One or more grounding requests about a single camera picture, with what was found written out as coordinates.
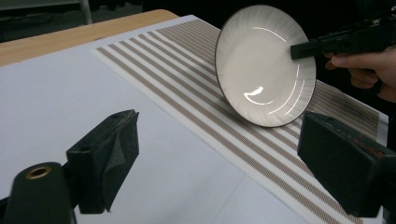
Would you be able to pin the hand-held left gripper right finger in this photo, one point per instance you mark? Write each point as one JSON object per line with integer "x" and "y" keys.
{"x": 345, "y": 161}

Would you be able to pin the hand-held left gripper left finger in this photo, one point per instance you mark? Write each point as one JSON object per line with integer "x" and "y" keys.
{"x": 102, "y": 155}

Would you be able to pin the white plate with dark rim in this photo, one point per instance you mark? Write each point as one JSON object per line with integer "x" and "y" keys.
{"x": 258, "y": 68}

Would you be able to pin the brown striped placemat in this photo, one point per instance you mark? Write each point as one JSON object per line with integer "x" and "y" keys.
{"x": 174, "y": 81}

